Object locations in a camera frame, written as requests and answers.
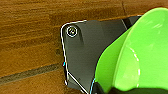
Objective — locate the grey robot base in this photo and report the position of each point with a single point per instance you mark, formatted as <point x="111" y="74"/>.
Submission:
<point x="83" y="50"/>

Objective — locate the bright green bowl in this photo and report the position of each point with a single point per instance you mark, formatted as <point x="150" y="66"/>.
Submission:
<point x="140" y="56"/>

